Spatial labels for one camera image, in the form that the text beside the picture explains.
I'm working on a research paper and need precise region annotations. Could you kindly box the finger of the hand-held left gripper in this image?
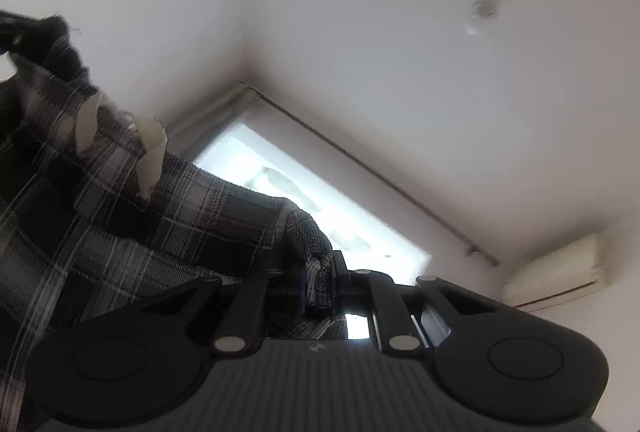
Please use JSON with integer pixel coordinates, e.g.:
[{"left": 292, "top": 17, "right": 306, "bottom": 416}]
[{"left": 0, "top": 10, "right": 32, "bottom": 58}]

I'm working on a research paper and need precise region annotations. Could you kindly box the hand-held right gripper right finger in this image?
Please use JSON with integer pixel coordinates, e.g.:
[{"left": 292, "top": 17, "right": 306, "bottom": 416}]
[{"left": 331, "top": 251, "right": 501, "bottom": 357}]

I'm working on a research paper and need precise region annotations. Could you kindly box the curtain rail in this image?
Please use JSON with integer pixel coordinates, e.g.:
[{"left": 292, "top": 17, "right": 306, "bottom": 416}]
[{"left": 239, "top": 82, "right": 502, "bottom": 269}]

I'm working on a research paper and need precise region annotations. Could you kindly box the small ceiling fixture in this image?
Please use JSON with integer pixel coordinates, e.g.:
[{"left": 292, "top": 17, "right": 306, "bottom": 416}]
[{"left": 467, "top": 0, "right": 501, "bottom": 37}]

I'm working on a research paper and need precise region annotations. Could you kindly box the bright window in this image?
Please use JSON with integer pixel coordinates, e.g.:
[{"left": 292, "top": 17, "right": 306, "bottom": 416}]
[{"left": 192, "top": 122, "right": 433, "bottom": 341}]

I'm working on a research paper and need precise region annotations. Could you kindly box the white wall air conditioner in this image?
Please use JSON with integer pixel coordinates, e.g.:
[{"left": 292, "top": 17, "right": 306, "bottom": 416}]
[{"left": 501, "top": 232, "right": 609, "bottom": 313}]

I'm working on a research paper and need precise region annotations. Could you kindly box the black white plaid shirt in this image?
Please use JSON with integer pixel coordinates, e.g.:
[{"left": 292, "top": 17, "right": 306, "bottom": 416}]
[{"left": 0, "top": 12, "right": 351, "bottom": 432}]

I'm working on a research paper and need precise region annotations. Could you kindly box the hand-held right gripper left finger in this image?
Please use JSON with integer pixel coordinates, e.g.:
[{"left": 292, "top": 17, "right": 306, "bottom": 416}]
[{"left": 139, "top": 261, "right": 307, "bottom": 358}]

